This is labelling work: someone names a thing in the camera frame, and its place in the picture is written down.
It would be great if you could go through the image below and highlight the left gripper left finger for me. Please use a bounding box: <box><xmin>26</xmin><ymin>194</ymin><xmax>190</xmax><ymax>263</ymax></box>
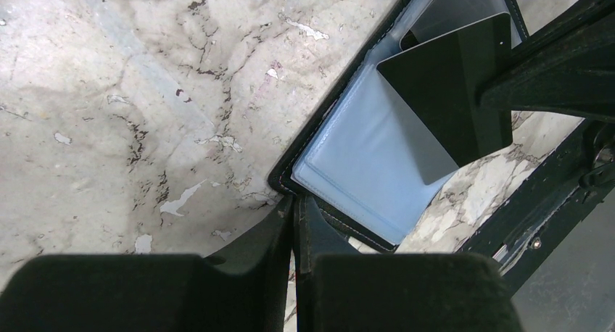
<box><xmin>1</xmin><ymin>196</ymin><xmax>293</xmax><ymax>331</ymax></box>

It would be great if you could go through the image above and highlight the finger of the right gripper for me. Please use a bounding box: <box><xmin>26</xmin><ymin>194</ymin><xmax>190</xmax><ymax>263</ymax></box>
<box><xmin>479</xmin><ymin>0</ymin><xmax>614</xmax><ymax>123</ymax></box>

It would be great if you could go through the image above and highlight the black card holder wallet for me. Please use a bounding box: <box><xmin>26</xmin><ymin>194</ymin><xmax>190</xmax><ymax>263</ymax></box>
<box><xmin>267</xmin><ymin>0</ymin><xmax>529</xmax><ymax>254</ymax></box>

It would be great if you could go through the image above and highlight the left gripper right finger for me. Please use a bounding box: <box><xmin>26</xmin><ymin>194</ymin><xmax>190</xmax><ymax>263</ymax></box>
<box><xmin>294</xmin><ymin>196</ymin><xmax>522</xmax><ymax>331</ymax></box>

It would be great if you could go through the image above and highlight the black credit card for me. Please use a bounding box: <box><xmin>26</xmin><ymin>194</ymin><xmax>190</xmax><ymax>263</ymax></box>
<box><xmin>392</xmin><ymin>0</ymin><xmax>528</xmax><ymax>51</ymax></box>
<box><xmin>376</xmin><ymin>12</ymin><xmax>513</xmax><ymax>184</ymax></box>

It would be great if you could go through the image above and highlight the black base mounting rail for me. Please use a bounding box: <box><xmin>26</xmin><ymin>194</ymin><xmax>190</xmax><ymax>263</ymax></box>
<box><xmin>459</xmin><ymin>120</ymin><xmax>614</xmax><ymax>294</ymax></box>

